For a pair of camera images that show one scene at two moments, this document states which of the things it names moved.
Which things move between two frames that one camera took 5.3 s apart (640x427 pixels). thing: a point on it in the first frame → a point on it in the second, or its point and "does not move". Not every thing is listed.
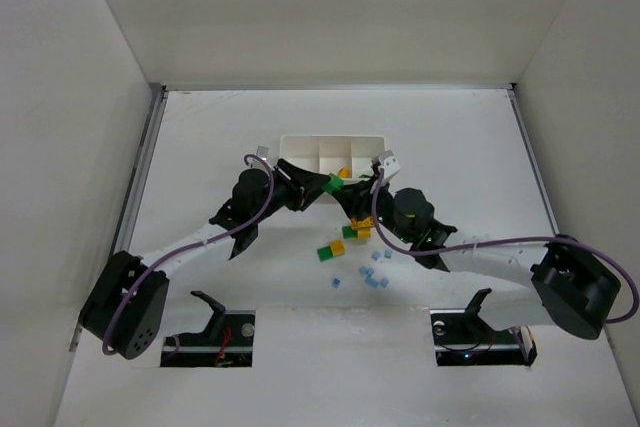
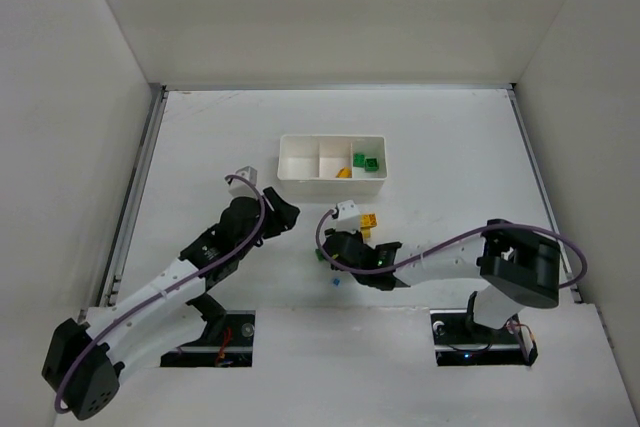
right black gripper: [361, 200] → [338, 247]
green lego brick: [334, 185] → [371, 164]
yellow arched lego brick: [363, 227] does not move
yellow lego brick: [344, 172] does not move
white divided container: [346, 156] does not move
